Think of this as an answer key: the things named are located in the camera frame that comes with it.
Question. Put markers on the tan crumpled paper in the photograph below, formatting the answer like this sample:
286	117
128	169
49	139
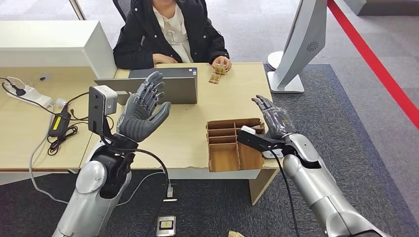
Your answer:
235	234

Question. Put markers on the wooden compartment organizer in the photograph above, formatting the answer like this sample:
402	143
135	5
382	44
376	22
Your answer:
226	153

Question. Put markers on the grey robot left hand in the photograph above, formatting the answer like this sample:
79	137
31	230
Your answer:
144	111

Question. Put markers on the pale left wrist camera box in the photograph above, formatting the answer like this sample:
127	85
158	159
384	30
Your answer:
104	99

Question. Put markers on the grey metal pole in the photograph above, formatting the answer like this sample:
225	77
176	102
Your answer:
78	9

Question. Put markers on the person's right hand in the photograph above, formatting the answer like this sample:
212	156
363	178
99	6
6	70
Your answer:
163	59

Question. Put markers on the white power strip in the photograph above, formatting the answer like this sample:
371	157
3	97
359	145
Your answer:
32	95

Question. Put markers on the white counter block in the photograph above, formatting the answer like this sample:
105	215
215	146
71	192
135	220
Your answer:
49	44

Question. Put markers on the small white charger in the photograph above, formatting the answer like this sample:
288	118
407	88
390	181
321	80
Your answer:
60	102

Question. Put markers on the person's left hand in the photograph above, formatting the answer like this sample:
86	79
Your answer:
222	61

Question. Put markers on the grey kiosk screen stand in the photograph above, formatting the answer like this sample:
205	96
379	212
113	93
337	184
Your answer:
301	42

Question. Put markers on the floor outlet with white plug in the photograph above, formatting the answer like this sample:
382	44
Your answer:
169	192

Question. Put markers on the person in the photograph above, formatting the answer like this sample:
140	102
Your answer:
140	39

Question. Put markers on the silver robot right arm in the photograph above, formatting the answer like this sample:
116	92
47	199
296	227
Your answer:
317	186

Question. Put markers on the grey floor plinth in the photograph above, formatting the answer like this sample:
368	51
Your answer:
383	7

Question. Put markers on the dark office chair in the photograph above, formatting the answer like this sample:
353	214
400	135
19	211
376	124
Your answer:
121	9

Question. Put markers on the red barrier tape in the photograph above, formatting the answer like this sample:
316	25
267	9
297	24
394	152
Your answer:
376	67

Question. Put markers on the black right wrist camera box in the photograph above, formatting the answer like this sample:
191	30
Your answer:
258	140

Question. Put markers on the silver floor socket box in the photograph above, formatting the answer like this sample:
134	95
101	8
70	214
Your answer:
166	225

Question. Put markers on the black power adapter yellow label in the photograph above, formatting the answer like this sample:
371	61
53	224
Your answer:
59	124

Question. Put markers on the grey laptop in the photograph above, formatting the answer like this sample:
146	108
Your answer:
178	90

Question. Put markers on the pale grey card reader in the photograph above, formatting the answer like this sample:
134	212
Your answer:
273	154

